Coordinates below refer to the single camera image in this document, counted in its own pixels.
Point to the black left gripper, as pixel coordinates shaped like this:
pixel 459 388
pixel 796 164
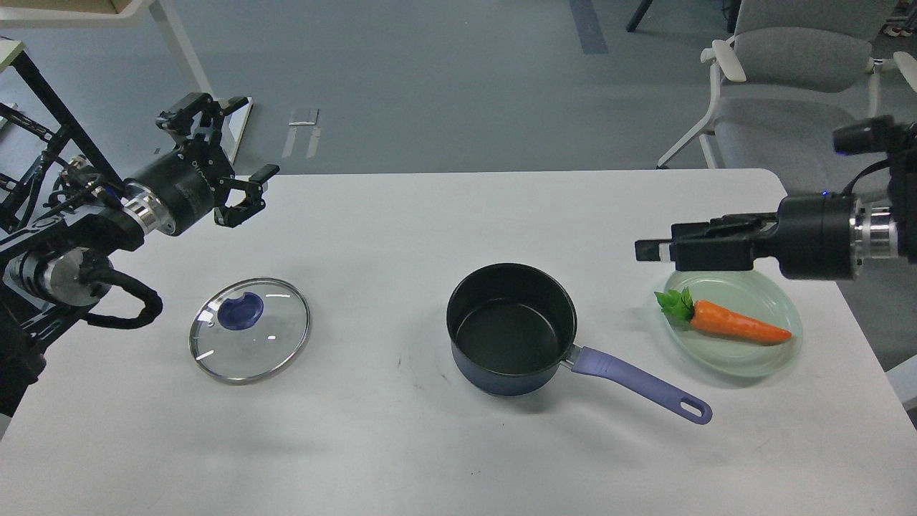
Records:
pixel 188 187

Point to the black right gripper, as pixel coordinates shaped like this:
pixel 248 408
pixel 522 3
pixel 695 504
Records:
pixel 821 237

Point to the glass pot lid blue knob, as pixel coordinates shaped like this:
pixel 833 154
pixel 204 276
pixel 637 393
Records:
pixel 250 330

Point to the blue saucepan with handle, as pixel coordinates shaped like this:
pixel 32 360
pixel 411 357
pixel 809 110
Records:
pixel 511 326

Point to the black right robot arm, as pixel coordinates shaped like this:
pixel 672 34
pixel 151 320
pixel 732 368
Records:
pixel 889 182

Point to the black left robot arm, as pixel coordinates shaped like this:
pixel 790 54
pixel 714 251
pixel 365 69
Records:
pixel 56 270

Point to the pale green glass plate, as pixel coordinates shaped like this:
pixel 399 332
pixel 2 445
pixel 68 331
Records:
pixel 751 294

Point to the orange toy carrot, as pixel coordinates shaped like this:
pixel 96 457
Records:
pixel 708 317

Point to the black metal rack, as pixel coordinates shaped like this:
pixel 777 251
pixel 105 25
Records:
pixel 36 143

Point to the grey office chair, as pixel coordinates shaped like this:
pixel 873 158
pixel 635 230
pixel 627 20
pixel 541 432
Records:
pixel 791 74

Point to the white desk frame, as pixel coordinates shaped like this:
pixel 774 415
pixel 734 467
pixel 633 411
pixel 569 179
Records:
pixel 72 14

